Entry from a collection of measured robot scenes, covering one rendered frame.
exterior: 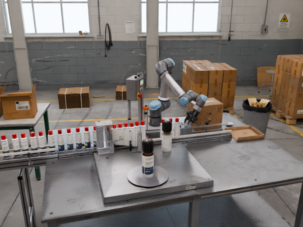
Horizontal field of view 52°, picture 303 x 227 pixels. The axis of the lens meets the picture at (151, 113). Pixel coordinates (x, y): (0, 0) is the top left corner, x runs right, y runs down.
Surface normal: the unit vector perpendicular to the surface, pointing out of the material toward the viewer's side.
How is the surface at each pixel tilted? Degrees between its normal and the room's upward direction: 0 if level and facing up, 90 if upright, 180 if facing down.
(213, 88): 90
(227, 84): 89
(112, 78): 90
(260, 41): 90
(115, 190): 0
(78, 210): 0
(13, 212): 0
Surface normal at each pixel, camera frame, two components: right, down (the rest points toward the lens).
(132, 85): -0.33, 0.32
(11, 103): 0.19, 0.35
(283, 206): 0.00, -0.94
